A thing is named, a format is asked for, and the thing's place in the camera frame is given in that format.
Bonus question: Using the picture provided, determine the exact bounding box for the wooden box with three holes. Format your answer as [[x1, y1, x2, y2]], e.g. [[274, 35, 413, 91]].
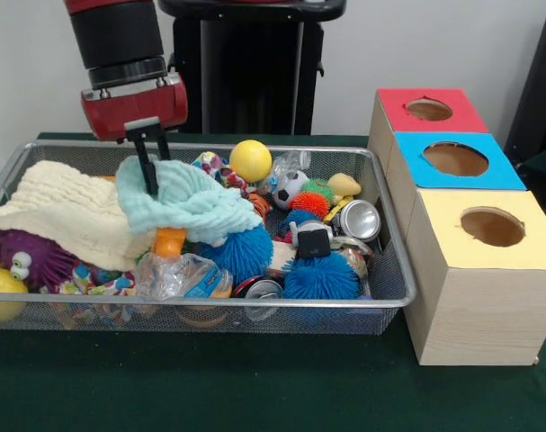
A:
[[368, 87, 546, 366]]

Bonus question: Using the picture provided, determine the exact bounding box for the purple spiky toy with eyes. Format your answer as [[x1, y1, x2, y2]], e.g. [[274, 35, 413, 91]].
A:
[[0, 229, 81, 293]]

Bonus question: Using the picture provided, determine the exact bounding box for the dark green table cloth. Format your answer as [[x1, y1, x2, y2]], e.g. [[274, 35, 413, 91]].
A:
[[0, 130, 546, 432]]

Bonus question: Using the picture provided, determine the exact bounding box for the blue spiky ball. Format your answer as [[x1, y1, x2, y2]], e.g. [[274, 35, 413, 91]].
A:
[[282, 264, 362, 301]]

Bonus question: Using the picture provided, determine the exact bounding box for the shallow wire mesh bin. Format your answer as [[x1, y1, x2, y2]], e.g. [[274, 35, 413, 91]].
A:
[[0, 139, 417, 337]]

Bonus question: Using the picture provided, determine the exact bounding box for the orange tiger striped plush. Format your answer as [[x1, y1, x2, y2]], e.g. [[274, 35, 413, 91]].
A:
[[247, 193, 273, 222]]

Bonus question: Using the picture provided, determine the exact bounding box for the silver crushed can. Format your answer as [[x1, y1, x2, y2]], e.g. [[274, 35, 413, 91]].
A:
[[333, 199, 382, 241]]

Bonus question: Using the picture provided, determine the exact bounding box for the mint green knitted cloth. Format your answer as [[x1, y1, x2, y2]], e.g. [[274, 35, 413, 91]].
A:
[[115, 155, 264, 248]]

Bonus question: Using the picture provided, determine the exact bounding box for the black chair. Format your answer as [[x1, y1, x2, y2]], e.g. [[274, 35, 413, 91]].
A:
[[504, 6, 546, 170]]

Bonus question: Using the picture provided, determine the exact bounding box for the crushed clear plastic bottle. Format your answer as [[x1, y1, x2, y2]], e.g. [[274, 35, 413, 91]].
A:
[[135, 251, 235, 302]]

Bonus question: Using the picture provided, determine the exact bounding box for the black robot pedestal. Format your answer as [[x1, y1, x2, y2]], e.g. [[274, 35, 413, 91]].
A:
[[157, 0, 348, 135]]

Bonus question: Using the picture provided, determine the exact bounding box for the small soccer ball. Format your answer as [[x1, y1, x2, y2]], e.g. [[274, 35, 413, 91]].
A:
[[272, 169, 311, 212]]

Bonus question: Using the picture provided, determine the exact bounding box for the blue spiky toy with eyes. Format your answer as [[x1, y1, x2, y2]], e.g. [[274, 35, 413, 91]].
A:
[[195, 223, 275, 285]]

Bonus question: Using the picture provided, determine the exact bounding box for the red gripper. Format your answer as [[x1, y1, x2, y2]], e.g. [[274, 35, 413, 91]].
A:
[[80, 74, 190, 197]]

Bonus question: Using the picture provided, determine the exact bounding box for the yellow smiley face ball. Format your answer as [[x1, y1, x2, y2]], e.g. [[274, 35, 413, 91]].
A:
[[0, 267, 30, 323]]

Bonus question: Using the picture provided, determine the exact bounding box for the plain yellow ball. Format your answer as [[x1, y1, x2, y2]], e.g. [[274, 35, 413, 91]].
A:
[[228, 139, 273, 184]]

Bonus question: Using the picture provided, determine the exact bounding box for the cream knitted cloth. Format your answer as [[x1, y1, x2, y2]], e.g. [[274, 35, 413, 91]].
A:
[[0, 159, 157, 272]]

